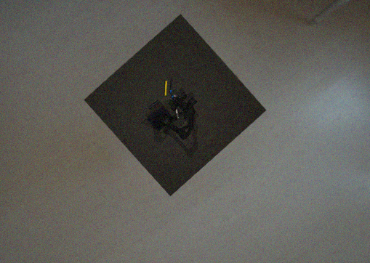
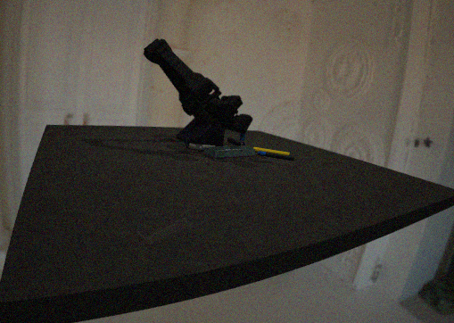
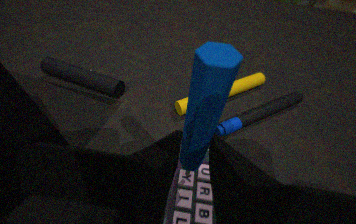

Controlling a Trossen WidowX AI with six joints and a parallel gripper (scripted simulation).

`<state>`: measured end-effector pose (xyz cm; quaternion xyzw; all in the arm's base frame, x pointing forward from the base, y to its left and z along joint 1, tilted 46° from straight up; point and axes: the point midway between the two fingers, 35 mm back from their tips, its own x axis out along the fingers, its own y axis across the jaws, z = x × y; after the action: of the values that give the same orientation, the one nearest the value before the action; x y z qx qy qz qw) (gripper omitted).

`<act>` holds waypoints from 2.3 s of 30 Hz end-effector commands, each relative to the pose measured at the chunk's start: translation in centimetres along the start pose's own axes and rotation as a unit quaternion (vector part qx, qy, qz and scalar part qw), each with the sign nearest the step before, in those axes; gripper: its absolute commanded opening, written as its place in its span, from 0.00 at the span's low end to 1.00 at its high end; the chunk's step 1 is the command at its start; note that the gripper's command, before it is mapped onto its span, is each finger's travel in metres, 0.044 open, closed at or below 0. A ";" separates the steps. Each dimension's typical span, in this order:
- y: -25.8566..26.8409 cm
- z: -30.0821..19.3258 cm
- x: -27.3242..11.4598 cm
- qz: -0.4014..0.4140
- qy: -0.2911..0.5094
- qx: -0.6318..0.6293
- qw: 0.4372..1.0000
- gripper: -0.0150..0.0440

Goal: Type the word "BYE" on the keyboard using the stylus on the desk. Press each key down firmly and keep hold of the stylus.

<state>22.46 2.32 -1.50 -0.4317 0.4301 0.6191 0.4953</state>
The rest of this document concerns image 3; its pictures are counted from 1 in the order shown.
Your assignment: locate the yellow cylinder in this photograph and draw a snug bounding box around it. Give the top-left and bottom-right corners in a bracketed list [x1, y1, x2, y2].
[175, 73, 266, 116]

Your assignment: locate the grey keyboard with white letter keys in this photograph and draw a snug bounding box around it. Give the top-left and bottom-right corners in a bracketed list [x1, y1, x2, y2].
[163, 149, 216, 224]

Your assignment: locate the black marker with blue cap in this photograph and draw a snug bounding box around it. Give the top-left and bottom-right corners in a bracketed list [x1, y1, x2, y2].
[215, 92, 303, 136]

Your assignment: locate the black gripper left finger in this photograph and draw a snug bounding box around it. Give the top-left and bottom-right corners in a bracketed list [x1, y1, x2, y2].
[16, 130, 183, 224]

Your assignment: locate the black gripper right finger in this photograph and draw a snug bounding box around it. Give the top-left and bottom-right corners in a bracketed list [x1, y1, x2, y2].
[209, 136, 356, 224]

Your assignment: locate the dark grey cylinder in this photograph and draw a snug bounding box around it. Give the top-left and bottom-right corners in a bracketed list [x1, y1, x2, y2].
[40, 57, 125, 98]

